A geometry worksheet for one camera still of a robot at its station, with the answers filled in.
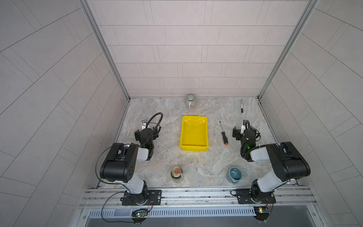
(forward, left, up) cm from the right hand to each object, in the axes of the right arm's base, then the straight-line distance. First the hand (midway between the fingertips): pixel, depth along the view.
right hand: (242, 125), depth 94 cm
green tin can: (-30, +44, +6) cm, 54 cm away
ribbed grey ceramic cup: (+24, +33, +3) cm, 41 cm away
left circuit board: (-45, +62, -2) cm, 77 cm away
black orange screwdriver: (-9, +13, -2) cm, 16 cm away
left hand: (+3, +64, +2) cm, 64 cm away
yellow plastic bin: (-6, +33, -2) cm, 33 cm away
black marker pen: (+16, -6, -4) cm, 18 cm away
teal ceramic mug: (-29, +12, -3) cm, 32 cm away
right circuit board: (-47, +3, -6) cm, 48 cm away
